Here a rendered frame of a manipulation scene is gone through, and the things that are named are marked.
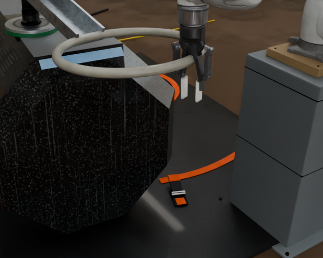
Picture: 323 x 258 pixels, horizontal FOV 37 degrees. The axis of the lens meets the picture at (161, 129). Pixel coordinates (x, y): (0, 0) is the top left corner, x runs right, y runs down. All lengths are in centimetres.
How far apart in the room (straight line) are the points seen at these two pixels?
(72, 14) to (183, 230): 108
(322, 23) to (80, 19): 91
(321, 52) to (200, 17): 76
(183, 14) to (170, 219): 120
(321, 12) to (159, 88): 70
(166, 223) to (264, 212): 46
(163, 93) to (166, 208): 62
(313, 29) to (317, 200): 75
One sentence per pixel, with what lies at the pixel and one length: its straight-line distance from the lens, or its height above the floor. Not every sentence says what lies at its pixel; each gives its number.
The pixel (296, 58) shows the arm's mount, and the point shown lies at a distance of 200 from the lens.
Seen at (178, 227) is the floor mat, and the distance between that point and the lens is 229.
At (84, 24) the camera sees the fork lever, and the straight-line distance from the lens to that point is 185.
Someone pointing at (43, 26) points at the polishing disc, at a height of 90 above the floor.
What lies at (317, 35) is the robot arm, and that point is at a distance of 200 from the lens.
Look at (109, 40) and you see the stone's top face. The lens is 196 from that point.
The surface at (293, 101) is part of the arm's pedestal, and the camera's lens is 196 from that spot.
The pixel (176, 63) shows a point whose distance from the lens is 139.
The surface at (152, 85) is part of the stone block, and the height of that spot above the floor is 69.
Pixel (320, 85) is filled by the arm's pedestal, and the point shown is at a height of 80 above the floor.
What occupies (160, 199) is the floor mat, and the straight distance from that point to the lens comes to 244.
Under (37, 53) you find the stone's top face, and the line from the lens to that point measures 185.
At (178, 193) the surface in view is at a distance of 244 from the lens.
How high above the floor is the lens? 152
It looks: 30 degrees down
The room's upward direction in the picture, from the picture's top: 2 degrees clockwise
